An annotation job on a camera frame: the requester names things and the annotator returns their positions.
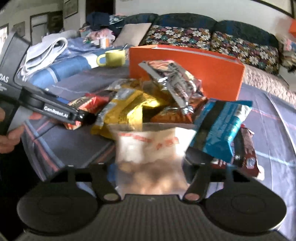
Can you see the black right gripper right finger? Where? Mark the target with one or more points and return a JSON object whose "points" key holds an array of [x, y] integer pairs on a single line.
{"points": [[197, 170]]}

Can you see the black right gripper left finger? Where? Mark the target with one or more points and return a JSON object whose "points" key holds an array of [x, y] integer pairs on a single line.
{"points": [[104, 190]]}

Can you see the finger of the black left gripper seen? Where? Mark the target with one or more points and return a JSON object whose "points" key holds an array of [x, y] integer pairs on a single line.
{"points": [[85, 118]]}

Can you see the clear bag of peanuts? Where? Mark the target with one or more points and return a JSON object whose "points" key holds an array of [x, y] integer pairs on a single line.
{"points": [[149, 157]]}

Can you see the person's left hand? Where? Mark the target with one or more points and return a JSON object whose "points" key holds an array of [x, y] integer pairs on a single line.
{"points": [[10, 140]]}

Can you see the yellow snack bag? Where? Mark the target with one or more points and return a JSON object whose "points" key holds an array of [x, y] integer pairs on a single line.
{"points": [[134, 102]]}

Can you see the plaid grey tablecloth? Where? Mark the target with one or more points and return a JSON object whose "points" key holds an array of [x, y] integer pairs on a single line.
{"points": [[50, 146]]}

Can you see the folded white newspaper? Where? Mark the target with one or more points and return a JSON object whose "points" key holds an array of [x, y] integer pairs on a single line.
{"points": [[43, 54]]}

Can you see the dark red snack packet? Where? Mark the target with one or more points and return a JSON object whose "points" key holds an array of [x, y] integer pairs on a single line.
{"points": [[245, 157]]}

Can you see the blue white blanket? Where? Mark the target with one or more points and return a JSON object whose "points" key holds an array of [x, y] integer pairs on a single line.
{"points": [[77, 57]]}

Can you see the yellow-green mug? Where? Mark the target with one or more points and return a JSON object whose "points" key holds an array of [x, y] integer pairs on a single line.
{"points": [[111, 58]]}

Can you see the blue snack box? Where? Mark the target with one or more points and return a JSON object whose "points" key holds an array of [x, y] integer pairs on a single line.
{"points": [[217, 125]]}

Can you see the small orange white bottle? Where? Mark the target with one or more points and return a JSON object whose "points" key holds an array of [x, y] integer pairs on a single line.
{"points": [[104, 43]]}

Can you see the beige plain pillow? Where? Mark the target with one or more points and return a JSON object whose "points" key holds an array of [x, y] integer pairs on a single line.
{"points": [[132, 34]]}

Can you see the silver brown snack packet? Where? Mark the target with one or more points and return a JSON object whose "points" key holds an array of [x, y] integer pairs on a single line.
{"points": [[172, 78]]}

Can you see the orange cardboard box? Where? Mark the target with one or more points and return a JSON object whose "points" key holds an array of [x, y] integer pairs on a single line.
{"points": [[221, 75]]}

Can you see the left floral cushion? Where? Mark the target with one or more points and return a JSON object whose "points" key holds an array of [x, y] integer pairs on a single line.
{"points": [[198, 38]]}

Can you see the floral cushion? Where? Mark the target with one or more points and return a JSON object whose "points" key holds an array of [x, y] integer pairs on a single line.
{"points": [[198, 38], [263, 57]]}

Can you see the dark blue sofa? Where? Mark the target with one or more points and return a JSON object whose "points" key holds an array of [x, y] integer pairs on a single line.
{"points": [[98, 20]]}

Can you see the right floral cushion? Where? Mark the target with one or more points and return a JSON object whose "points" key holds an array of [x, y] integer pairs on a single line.
{"points": [[263, 57]]}

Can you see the orange paper bag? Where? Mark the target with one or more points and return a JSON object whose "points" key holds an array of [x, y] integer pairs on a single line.
{"points": [[292, 29]]}

